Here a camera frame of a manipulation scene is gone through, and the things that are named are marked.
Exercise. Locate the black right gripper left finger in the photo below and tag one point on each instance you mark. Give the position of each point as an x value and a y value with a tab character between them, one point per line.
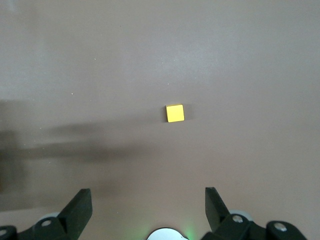
72	215

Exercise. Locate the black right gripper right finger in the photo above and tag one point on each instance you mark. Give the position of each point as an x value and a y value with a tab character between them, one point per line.
217	215

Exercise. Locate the yellow cube block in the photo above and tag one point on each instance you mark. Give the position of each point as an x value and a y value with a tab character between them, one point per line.
175	113

